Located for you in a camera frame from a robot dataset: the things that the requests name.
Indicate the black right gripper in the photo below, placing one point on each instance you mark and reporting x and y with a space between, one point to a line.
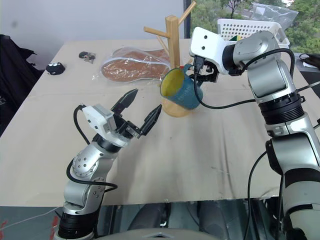
210 75

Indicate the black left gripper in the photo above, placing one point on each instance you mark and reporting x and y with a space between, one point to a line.
128 129

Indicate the blue mug yellow inside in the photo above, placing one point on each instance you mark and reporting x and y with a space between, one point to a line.
185 96

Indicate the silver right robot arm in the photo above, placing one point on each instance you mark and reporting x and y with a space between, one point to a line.
271 75

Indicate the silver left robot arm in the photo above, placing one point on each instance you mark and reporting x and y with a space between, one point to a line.
85 162

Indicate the wooden mug tree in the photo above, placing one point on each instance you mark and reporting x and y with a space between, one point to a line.
173 47

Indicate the clear plastic insole bag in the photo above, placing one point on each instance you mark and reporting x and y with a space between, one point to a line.
107 75

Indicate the green yellow item in basket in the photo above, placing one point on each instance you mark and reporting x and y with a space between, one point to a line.
236 38

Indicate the small dark metal clip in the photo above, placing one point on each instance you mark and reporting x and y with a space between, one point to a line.
87 56

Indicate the white perforated plastic basket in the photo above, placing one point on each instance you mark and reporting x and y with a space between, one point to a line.
250 27

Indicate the black pouch with white dots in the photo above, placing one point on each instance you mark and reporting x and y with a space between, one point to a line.
55 68

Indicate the crumpled clear plastic bag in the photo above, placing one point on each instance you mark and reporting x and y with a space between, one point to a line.
272 13

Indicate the black jacket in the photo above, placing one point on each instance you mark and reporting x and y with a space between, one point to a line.
15 82

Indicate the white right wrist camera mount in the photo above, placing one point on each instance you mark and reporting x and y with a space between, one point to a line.
207 46

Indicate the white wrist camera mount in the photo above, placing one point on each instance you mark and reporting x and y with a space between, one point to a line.
207 46
96 119

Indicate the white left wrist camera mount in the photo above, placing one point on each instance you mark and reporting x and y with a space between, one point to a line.
96 119

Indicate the dark window frame post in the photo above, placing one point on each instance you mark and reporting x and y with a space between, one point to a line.
187 27

